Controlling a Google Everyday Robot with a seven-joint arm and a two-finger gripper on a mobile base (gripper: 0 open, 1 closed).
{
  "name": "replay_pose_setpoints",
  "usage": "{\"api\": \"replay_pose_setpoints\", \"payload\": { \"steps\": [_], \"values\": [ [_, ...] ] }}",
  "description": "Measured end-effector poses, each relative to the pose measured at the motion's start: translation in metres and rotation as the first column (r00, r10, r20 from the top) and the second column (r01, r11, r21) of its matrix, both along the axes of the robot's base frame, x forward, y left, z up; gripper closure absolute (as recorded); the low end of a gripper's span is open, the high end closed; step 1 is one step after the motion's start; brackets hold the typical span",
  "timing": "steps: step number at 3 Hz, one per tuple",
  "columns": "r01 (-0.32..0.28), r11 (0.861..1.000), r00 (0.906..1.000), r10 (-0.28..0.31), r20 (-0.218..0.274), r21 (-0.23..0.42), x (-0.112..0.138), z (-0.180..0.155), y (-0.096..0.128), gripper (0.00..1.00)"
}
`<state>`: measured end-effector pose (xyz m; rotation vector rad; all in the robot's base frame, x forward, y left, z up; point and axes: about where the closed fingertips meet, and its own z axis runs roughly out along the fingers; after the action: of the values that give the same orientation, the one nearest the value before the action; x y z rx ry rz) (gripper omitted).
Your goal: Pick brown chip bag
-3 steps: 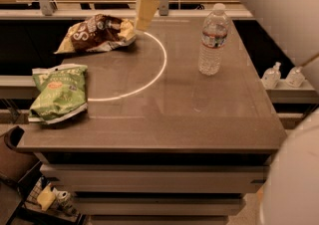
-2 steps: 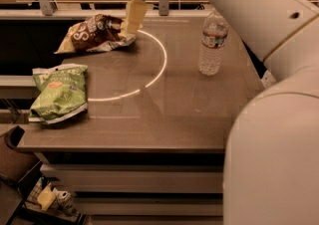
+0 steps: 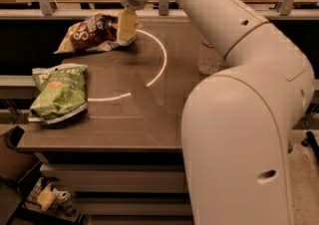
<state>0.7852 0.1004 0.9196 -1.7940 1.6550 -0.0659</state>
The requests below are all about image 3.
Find brown chip bag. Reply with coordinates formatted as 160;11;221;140
56;14;142;54

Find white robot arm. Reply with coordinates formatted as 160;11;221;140
120;0;314;225

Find green chip bag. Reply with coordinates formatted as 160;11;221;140
28;63;88;124

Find clear plastic water bottle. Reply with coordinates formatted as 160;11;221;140
198;36;225;75

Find grey drawer cabinet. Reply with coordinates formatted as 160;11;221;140
41;151;193;225

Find brown chair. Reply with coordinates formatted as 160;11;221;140
0;125;38;183

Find yellow sponge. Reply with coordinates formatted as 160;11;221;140
37;186;56;211

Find black chair caster leg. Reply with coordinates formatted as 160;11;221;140
301;131;319;163

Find black wire floor rack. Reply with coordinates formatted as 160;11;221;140
5;162;85;225

